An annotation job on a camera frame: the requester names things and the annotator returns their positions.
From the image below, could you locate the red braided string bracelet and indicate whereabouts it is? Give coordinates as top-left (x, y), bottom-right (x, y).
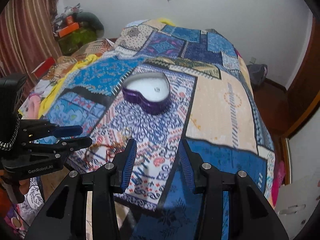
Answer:
top-left (85, 127), bottom-right (133, 168)

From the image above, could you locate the person left hand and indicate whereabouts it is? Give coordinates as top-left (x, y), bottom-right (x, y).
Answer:
top-left (0, 170), bottom-right (30, 195)

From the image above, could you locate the pink plush toy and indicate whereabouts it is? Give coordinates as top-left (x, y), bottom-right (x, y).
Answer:
top-left (27, 94), bottom-right (41, 119)

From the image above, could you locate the white sliding door with hearts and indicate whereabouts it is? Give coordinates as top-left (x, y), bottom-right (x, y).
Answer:
top-left (275, 111), bottom-right (319, 239)

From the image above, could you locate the red box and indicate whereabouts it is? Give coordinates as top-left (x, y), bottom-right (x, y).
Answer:
top-left (31, 57), bottom-right (55, 79)

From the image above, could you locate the striped orange blanket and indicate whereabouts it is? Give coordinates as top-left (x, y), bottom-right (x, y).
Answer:
top-left (42, 38), bottom-right (114, 82)

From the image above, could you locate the yellow cloth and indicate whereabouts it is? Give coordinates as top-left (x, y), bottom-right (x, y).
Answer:
top-left (38, 54), bottom-right (100, 118)

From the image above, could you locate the striped brown curtain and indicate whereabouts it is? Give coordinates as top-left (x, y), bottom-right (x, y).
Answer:
top-left (1, 0), bottom-right (62, 92)

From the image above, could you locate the green patterned storage box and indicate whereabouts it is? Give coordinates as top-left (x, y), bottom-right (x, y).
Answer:
top-left (58, 28), bottom-right (97, 56)

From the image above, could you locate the orange box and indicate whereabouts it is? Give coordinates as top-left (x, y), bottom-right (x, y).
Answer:
top-left (58, 22), bottom-right (80, 37)

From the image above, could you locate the dark grey cushion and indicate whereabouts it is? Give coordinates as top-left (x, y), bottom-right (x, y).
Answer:
top-left (76, 11), bottom-right (105, 38)

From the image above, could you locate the purple heart-shaped tin box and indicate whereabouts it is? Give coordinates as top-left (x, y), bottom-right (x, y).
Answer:
top-left (122, 72), bottom-right (171, 115)

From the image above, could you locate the blue patchwork bed cover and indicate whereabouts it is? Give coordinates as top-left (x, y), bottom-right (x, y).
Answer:
top-left (20, 20), bottom-right (275, 239)

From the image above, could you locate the dark bag on floor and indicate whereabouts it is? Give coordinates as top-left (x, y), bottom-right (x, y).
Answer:
top-left (247, 64), bottom-right (267, 87)

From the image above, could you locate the yellow round object behind bed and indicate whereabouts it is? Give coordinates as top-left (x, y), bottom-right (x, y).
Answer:
top-left (157, 17), bottom-right (176, 27)

